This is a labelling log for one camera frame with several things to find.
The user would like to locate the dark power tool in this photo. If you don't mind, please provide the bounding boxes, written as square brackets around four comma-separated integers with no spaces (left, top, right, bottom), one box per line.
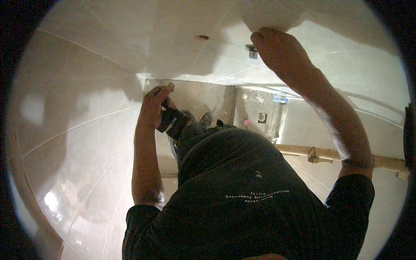
[157,105,193,141]

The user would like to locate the person's body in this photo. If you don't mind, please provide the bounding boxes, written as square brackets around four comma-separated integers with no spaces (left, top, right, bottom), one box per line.
[122,125,376,260]

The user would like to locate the bamboo pole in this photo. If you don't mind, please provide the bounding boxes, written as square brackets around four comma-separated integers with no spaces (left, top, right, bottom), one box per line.
[275,144,409,180]

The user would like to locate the person's legs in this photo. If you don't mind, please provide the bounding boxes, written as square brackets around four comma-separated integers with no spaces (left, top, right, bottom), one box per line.
[168,110,228,160]

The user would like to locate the white ceramic washbasin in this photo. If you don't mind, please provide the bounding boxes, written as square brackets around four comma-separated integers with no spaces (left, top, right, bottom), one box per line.
[237,0,311,33]

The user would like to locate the person's right hand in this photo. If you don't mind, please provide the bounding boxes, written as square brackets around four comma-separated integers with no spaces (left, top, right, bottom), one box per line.
[250,28,314,82]

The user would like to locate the person's left hand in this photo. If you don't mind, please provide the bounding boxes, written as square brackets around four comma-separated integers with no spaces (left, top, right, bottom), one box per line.
[138,84,177,131]

